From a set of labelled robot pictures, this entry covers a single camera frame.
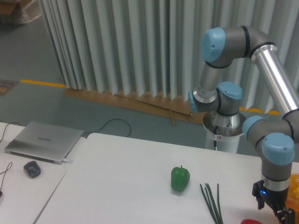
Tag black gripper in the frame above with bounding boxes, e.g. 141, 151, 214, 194
252, 180, 295, 224

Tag black laptop power cable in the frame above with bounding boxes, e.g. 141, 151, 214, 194
83, 118, 132, 137

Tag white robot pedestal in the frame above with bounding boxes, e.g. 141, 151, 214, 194
204, 122, 243, 154

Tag black thin cable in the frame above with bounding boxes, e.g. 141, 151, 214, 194
0, 161, 13, 198

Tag silver laptop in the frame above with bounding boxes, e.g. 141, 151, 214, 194
5, 121, 83, 164

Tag brown cardboard sheet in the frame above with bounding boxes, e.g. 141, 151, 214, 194
64, 88, 205, 125

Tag cardboard box under plastic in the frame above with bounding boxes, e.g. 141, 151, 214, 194
0, 0, 42, 25

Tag yellow item in basket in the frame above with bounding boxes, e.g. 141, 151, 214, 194
292, 187, 299, 200

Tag red bell pepper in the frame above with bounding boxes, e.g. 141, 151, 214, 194
241, 219, 262, 224

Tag yellow woven basket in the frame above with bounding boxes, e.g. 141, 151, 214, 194
286, 174, 299, 211

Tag green bell pepper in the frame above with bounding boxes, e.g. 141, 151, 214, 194
171, 166, 190, 192

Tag green chive stalks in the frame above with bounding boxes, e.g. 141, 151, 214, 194
199, 183, 224, 224

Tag black computer mouse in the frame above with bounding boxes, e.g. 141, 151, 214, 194
23, 161, 41, 178

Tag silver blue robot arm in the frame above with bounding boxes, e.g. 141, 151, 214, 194
188, 26, 299, 224

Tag pale folding partition screen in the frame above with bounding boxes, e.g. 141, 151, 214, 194
39, 0, 299, 112

